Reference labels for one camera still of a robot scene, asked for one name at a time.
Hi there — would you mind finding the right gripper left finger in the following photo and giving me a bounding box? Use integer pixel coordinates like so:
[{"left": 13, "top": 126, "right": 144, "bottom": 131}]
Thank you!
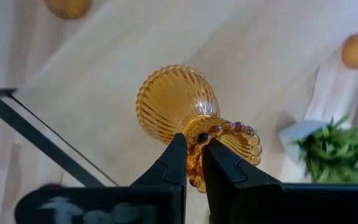
[{"left": 130, "top": 133, "right": 188, "bottom": 224}]

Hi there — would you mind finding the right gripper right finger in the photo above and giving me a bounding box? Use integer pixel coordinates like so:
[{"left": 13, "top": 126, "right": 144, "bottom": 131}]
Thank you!
[{"left": 201, "top": 138, "right": 285, "bottom": 224}]

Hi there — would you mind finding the green plant in white pot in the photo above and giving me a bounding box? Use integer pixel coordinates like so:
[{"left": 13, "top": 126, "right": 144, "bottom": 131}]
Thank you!
[{"left": 278, "top": 113, "right": 358, "bottom": 185}]

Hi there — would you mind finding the wooden shelf with black legs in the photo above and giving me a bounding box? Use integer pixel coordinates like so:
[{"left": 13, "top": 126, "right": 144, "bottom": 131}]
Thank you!
[{"left": 0, "top": 88, "right": 119, "bottom": 188}]

